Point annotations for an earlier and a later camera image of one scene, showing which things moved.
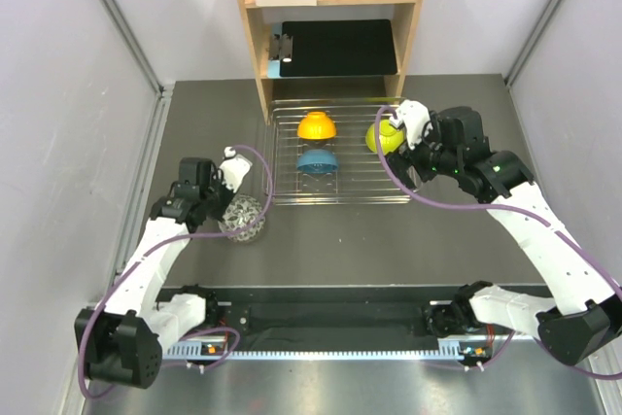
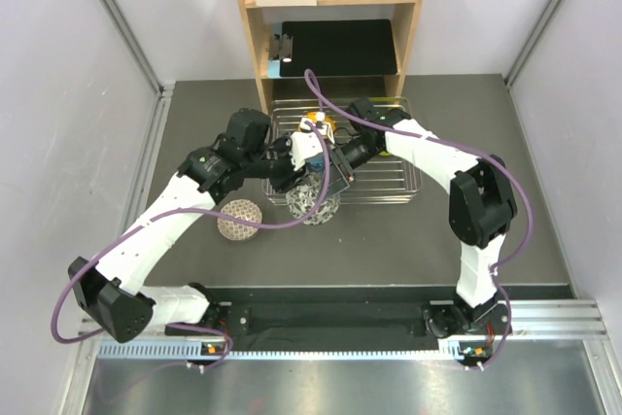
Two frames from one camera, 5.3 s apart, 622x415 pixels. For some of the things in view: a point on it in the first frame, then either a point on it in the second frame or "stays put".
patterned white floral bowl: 243,211 to 303,197
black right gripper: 399,166 to 347,171
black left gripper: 217,179 to 291,177
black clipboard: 325,48 stays put
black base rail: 370,317 stays put
